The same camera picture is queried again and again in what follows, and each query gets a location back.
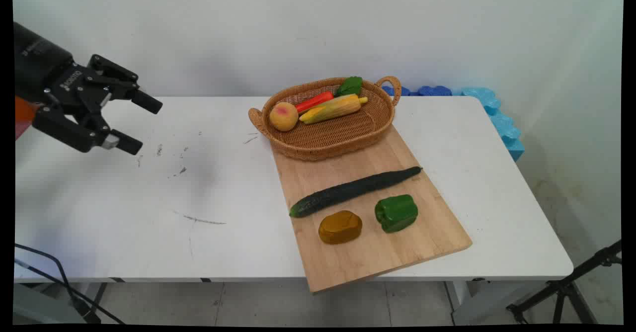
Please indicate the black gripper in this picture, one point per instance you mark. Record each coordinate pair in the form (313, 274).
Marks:
(42, 66)

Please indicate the long dark green cucumber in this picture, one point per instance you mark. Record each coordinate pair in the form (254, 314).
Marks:
(354, 190)

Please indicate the orange object behind table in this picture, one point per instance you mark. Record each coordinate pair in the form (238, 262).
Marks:
(24, 116)

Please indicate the yellow pink peach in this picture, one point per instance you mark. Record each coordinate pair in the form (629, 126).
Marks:
(283, 116)

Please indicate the grey table leg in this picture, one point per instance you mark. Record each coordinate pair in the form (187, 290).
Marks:
(49, 304)

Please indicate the orange red carrot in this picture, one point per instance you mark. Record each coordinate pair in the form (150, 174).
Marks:
(314, 101)

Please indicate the woven wicker basket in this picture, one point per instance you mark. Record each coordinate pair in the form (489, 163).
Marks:
(328, 133)

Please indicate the yellow corn cob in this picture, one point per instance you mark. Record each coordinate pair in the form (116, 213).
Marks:
(332, 109)

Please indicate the green leafy vegetable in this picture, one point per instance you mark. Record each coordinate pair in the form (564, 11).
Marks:
(350, 86)

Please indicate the brown potato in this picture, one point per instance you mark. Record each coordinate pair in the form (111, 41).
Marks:
(340, 227)

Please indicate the dark blue foam piece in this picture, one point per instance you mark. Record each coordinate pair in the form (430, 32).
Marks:
(397, 91)
(435, 91)

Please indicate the wooden cutting board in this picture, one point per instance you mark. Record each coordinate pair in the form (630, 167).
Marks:
(367, 252)

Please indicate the green bell pepper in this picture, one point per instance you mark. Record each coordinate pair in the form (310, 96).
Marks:
(396, 213)

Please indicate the light blue foam piece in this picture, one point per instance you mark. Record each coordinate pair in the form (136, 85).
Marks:
(499, 118)

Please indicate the black tripod stand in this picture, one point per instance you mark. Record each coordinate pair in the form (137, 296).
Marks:
(566, 287)

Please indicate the white table leg frame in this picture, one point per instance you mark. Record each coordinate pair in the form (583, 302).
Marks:
(464, 302)

